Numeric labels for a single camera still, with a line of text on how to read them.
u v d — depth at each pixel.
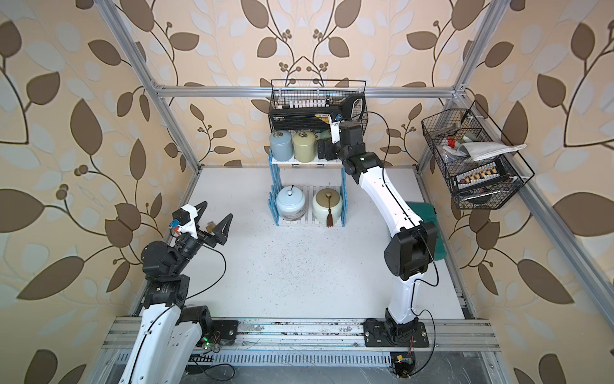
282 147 0.81
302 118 0.83
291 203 0.93
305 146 0.79
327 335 0.75
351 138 0.61
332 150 0.75
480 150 0.64
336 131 0.73
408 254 0.50
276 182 0.96
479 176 0.68
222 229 0.65
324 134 0.82
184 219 0.56
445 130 0.85
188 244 0.61
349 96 0.83
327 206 0.92
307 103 0.83
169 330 0.51
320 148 0.75
